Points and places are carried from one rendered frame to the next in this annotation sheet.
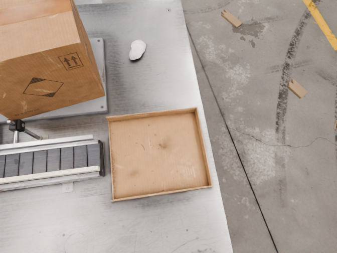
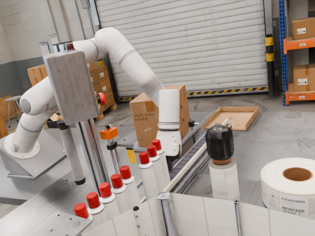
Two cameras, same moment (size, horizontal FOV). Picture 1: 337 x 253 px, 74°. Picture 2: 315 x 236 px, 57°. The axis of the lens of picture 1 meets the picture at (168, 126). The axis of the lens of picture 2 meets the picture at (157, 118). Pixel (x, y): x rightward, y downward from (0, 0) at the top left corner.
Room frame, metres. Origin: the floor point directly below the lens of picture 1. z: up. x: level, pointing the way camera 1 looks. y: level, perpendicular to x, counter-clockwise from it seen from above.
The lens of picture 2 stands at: (-0.89, 1.47, 1.51)
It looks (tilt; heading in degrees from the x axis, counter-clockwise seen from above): 18 degrees down; 321
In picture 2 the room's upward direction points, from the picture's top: 11 degrees counter-clockwise
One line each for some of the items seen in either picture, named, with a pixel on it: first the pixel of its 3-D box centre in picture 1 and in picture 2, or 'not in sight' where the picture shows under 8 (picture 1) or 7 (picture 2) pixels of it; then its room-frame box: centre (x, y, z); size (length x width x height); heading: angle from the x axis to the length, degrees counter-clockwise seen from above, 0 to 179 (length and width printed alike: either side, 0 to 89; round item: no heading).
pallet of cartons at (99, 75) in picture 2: not in sight; (75, 91); (4.03, -0.78, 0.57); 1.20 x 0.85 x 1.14; 117
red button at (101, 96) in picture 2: not in sight; (100, 99); (-0.14, 1.06, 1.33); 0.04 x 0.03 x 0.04; 162
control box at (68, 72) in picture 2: not in sight; (71, 84); (-0.07, 1.11, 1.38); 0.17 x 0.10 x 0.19; 162
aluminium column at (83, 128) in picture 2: not in sight; (89, 140); (0.00, 1.06, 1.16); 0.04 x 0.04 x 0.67; 16
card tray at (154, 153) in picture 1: (157, 151); (231, 117); (0.16, 0.02, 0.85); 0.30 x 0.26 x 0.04; 106
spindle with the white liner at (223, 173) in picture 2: not in sight; (223, 171); (-0.37, 0.83, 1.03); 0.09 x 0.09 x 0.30
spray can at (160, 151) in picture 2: not in sight; (160, 164); (-0.08, 0.84, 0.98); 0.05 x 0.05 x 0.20
